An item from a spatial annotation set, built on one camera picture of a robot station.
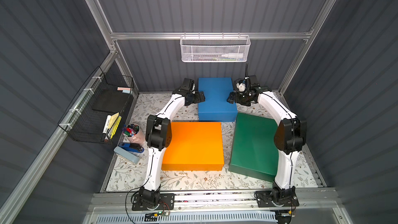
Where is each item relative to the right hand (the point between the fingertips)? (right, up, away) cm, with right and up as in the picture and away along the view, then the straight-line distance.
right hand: (235, 100), depth 95 cm
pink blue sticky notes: (-63, +5, -10) cm, 64 cm away
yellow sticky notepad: (-63, -10, -22) cm, 68 cm away
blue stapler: (-61, -28, -6) cm, 67 cm away
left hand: (-24, +2, +5) cm, 24 cm away
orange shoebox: (-24, -25, -14) cm, 38 cm away
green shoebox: (+6, -28, -17) cm, 33 cm away
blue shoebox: (-12, -5, +9) cm, 15 cm away
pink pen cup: (-59, -18, -10) cm, 63 cm away
